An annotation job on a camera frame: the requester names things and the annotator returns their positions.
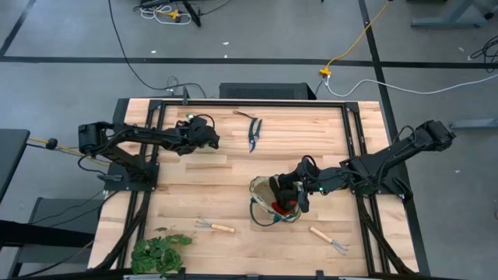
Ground black aluminium rig frame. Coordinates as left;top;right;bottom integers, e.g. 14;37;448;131
93;99;431;278

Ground black side table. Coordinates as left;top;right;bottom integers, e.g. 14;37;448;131
0;128;31;203

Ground wrist black cable loop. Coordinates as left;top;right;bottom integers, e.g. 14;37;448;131
300;154;321;178
193;113;216;130

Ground yellow rope with black knob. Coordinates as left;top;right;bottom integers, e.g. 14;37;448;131
26;135;110;167

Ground red gardening glove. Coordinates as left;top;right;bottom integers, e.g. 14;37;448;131
271;200;299;216

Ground grey floor bar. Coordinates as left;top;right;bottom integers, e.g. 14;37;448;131
447;117;498;131

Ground black pruning shears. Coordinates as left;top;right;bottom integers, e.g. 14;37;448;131
232;110;264;153

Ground black floor cable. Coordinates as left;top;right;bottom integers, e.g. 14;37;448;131
107;0;208;99

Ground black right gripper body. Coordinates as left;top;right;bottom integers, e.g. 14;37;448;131
289;170;312;214

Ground left wrist black cable loop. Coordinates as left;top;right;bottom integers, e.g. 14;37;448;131
193;113;216;130

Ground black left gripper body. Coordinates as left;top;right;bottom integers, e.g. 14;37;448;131
185;115;215;151

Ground black floor beam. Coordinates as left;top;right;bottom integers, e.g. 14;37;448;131
0;219;96;249

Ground right wrist black cable loop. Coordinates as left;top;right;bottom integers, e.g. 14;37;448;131
300;154;321;178

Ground cream and green gardening bag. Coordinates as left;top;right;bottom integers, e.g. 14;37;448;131
247;173;303;228

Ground black control box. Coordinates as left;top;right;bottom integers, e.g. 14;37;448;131
111;97;132;136

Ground white cable bundle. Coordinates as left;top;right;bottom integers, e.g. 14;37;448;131
139;3;194;26

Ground grey desk base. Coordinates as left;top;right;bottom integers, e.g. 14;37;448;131
410;0;489;29

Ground white floor cable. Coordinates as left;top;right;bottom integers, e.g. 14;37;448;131
324;72;498;98

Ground black tripod leg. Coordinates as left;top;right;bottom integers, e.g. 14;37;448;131
181;0;202;28

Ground yellow extension cable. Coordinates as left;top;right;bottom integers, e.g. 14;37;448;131
318;0;392;77

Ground black cable coil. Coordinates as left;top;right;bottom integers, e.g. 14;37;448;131
469;34;498;74

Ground green leafy plant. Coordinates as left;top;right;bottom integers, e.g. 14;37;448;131
130;227;194;276

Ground black computer case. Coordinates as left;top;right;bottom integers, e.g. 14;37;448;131
219;82;318;100

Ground wooden handled hand rake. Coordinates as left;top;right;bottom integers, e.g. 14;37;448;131
309;226;349;256
194;218;237;234

